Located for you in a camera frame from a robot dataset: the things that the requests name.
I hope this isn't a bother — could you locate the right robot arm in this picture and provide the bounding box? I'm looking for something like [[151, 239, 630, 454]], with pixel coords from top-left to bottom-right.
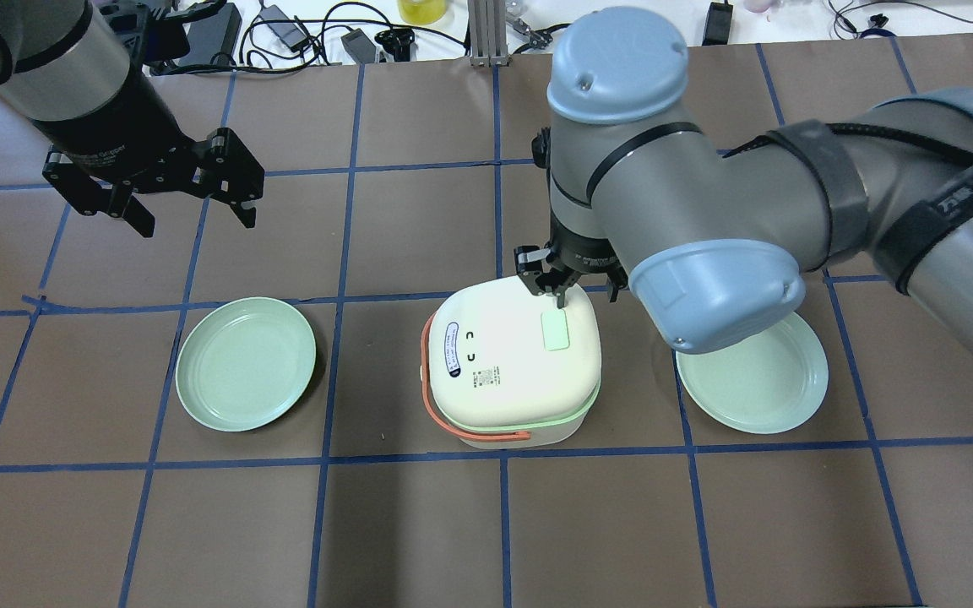
[[514, 7, 973, 355]]

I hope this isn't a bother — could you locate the black power adapter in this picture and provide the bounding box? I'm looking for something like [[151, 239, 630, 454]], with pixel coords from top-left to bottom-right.
[[700, 1, 734, 46]]

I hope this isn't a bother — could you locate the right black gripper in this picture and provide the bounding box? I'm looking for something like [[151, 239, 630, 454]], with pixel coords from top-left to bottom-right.
[[514, 127, 627, 309]]

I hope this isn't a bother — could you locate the aluminium frame post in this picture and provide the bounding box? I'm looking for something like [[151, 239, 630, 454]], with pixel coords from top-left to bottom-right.
[[467, 0, 510, 67]]

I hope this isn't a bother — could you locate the green plate far side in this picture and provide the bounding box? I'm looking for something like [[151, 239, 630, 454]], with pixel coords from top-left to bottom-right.
[[677, 314, 829, 435]]

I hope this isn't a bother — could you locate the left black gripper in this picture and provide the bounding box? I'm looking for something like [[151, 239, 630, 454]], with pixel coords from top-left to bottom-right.
[[34, 67, 265, 238]]

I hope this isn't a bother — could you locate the green plate near cooker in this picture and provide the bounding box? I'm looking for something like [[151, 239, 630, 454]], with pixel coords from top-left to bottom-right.
[[174, 297, 318, 432]]

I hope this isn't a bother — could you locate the yellow tape roll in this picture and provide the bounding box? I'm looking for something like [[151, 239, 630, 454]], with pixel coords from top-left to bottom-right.
[[397, 0, 448, 26]]

